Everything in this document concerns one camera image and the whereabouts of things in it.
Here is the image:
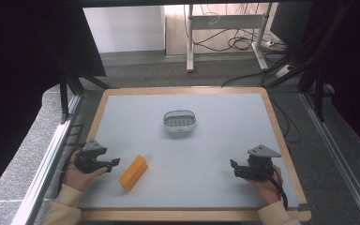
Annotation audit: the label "black metal stand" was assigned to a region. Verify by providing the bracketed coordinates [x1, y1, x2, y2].
[54, 55, 112, 125]
[263, 0, 354, 123]

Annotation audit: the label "person's left hand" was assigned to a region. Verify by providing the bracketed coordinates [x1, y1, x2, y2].
[62, 150, 109, 193]

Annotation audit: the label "white desk frame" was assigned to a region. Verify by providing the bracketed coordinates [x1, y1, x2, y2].
[186, 3, 275, 73]

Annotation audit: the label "white power strip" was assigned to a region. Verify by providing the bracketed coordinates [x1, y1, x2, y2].
[275, 64, 295, 79]

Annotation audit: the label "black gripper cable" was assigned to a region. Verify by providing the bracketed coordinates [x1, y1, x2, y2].
[270, 165, 290, 211]

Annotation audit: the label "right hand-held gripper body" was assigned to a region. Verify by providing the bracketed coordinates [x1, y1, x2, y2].
[236, 143, 282, 183]

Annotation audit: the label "black floor cables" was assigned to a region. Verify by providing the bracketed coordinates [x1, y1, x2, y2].
[187, 3, 313, 88]

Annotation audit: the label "black curtain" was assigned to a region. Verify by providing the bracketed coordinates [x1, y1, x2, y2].
[270, 0, 360, 158]
[0, 0, 108, 204]

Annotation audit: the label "aluminium rail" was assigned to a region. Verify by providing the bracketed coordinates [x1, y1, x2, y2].
[298, 92, 360, 225]
[10, 93, 85, 225]

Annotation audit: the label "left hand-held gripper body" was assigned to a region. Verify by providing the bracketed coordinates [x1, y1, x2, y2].
[74, 138, 108, 174]

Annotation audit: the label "white soap dish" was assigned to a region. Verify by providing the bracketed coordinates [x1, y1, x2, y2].
[162, 109, 198, 133]

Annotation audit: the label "orange soap bar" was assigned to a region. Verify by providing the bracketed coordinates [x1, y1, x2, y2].
[118, 155, 149, 192]

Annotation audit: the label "person's right hand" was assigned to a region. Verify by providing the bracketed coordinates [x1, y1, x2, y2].
[247, 164, 284, 206]

